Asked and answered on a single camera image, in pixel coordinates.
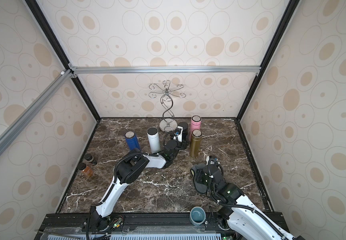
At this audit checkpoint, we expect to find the grey yellow cleaning cloth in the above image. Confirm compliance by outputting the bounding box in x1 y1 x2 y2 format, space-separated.
190 164 209 195

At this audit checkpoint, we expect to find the gold thermos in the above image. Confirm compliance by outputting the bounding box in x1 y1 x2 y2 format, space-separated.
189 129 203 158

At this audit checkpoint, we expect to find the black thermos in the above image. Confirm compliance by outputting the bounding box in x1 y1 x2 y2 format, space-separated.
178 122 188 142

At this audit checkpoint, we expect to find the pink thermos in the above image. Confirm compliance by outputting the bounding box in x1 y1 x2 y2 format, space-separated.
189 115 202 137

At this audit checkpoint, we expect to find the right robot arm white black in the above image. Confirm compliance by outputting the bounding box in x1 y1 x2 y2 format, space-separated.
190 164 304 240

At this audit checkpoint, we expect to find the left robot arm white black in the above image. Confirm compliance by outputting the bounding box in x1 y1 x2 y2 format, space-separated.
86 138 188 231

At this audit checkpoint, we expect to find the white thermos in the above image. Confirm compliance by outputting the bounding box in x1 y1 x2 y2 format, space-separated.
147 127 161 154

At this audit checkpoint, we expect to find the blue thermos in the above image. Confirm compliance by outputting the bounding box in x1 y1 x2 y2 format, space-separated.
124 131 141 151

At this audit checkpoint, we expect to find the silver metal cup stand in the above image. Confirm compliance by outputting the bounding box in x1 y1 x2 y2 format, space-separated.
148 80 186 132

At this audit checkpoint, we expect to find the teal ceramic mug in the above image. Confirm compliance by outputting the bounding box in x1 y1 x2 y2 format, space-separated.
189 207 206 227

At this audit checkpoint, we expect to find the dark lid spice jar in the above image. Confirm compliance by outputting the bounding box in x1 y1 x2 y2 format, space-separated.
84 154 98 166

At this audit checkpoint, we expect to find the orange spice jar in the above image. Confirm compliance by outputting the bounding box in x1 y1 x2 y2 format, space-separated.
77 163 94 177

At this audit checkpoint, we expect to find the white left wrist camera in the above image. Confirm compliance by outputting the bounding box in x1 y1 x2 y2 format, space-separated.
173 126 183 143

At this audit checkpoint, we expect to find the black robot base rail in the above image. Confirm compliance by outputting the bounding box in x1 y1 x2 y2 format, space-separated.
34 211 293 240

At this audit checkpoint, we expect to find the horizontal aluminium frame bar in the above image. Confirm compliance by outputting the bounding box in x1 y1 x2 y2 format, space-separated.
71 66 261 74

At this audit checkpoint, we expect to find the left aluminium frame bar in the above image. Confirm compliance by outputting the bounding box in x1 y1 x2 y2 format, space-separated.
0 70 72 156

